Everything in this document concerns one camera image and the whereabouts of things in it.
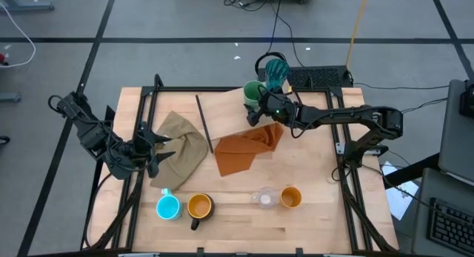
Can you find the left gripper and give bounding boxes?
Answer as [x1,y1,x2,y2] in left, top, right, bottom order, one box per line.
[107,127,177,181]

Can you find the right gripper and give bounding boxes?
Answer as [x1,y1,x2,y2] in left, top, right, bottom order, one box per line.
[245,87,299,127]

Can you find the green ribbed plastic cup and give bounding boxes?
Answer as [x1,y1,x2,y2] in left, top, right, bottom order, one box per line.
[242,79,268,112]

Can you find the blue faceted plastic tumbler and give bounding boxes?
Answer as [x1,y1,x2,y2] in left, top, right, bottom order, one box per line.
[264,58,291,93]

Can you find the cyan mug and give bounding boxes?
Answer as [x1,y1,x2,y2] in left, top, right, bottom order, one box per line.
[155,187,184,221]

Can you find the black mug orange inside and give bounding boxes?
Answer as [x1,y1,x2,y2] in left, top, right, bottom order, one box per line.
[186,192,216,232]

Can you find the clear glass footed mug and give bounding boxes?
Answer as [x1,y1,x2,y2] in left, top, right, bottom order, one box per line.
[250,186,280,210]

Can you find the orange plastic cup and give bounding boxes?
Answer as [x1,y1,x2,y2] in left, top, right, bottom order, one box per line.
[279,185,304,210]

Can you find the khaki cloth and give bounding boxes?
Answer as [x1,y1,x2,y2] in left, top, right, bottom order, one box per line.
[149,110,210,192]

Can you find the black headphones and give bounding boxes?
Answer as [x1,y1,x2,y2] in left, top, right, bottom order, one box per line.
[254,51,288,77]

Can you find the orange cloth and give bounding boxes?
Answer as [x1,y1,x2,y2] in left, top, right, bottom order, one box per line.
[213,122,286,178]

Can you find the black keyboard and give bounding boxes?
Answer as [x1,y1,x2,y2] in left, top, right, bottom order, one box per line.
[425,196,474,256]
[257,64,353,90]

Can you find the white paper sheet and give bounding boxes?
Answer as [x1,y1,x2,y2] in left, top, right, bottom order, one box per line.
[380,159,420,221]

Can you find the grey desk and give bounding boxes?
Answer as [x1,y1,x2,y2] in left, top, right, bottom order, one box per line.
[410,166,474,257]

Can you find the small black device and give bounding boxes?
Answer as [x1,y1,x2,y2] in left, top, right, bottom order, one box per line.
[458,80,474,120]

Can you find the wooden shelf black frame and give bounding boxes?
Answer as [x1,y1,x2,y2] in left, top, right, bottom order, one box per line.
[195,79,297,155]

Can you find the black aluminium table frame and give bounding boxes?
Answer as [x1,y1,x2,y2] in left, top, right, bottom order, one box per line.
[79,73,400,257]

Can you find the black cable bundle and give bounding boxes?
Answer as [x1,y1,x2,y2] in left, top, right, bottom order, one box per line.
[223,0,309,68]

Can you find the yellow cable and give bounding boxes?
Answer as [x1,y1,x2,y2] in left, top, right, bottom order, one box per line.
[344,0,372,70]

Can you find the white cable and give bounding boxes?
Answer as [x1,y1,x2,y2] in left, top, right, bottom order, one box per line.
[0,0,37,70]

